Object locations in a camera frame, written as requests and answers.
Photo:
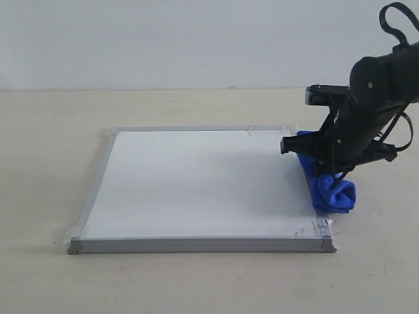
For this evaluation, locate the blue cloth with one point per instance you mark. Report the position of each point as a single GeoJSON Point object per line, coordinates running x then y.
{"type": "Point", "coordinates": [328, 194]}

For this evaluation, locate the white aluminium-framed whiteboard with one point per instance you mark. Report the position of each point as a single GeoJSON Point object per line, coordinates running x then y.
{"type": "Point", "coordinates": [199, 189]}

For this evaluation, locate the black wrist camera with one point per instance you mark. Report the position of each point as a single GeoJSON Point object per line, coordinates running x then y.
{"type": "Point", "coordinates": [326, 95]}

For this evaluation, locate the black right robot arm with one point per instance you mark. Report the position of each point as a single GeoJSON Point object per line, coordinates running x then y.
{"type": "Point", "coordinates": [379, 91]}

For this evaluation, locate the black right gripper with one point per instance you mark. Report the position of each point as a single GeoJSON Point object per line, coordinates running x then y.
{"type": "Point", "coordinates": [350, 136]}

